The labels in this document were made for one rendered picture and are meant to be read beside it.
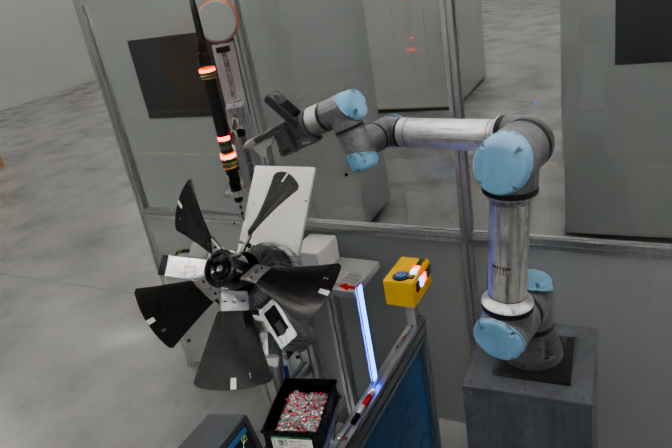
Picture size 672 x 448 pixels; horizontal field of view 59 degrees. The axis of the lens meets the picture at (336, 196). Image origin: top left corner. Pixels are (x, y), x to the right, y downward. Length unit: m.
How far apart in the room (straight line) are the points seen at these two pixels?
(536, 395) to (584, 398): 0.11
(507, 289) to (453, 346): 1.26
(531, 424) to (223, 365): 0.86
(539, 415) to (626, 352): 0.89
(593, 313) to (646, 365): 0.26
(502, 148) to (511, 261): 0.26
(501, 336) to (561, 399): 0.24
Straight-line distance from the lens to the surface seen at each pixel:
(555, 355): 1.62
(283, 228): 2.10
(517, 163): 1.20
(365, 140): 1.44
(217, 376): 1.85
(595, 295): 2.31
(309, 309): 1.70
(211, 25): 2.33
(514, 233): 1.30
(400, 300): 1.92
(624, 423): 2.65
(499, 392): 1.58
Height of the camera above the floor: 2.04
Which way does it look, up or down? 22 degrees down
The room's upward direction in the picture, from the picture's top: 10 degrees counter-clockwise
